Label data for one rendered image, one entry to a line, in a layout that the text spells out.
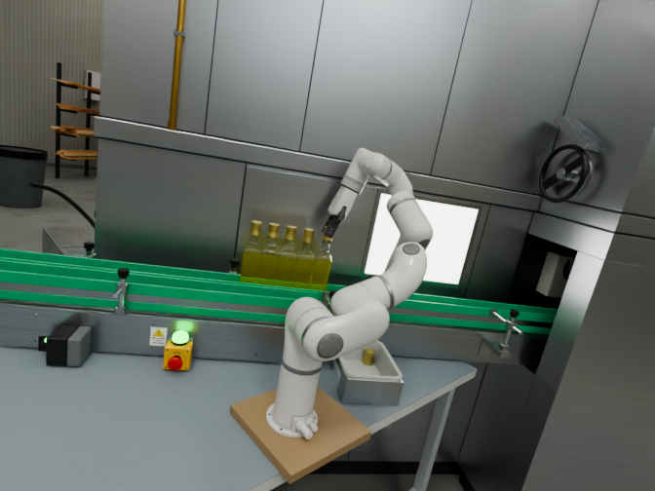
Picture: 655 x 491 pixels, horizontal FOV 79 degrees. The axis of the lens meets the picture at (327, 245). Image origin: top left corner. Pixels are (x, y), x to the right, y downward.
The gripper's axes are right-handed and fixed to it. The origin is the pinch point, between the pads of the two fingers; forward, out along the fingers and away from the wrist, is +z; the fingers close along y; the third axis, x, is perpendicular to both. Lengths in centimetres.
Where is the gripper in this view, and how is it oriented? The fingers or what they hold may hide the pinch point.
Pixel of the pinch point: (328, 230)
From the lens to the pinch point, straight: 131.6
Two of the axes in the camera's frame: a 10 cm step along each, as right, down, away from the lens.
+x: 8.8, 4.1, 2.5
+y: 1.5, 2.5, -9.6
